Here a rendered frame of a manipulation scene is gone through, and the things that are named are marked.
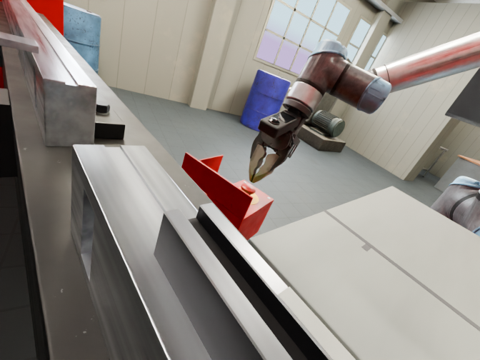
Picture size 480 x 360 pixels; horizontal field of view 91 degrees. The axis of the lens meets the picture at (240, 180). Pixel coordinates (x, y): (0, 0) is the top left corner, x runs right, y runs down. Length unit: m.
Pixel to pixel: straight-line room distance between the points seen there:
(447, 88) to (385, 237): 5.90
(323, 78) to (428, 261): 0.46
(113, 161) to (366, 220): 0.21
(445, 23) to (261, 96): 3.85
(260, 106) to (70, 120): 3.97
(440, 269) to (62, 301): 0.27
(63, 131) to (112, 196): 0.26
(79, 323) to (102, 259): 0.06
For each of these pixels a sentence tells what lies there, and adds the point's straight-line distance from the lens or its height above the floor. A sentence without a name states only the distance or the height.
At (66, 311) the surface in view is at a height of 0.88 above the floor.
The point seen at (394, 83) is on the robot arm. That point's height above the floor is 1.14.
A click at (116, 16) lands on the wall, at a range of 4.21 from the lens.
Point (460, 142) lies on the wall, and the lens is 8.81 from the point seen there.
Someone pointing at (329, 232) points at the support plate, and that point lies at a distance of 0.17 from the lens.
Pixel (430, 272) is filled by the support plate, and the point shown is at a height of 1.00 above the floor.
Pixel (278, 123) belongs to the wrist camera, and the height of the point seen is 0.98.
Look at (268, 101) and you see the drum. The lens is 4.27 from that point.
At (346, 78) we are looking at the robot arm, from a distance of 0.60.
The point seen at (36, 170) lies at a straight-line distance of 0.38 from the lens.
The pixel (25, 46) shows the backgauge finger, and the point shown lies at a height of 1.00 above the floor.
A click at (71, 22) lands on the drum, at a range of 3.46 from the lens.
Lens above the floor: 1.08
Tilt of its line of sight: 27 degrees down
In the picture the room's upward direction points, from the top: 22 degrees clockwise
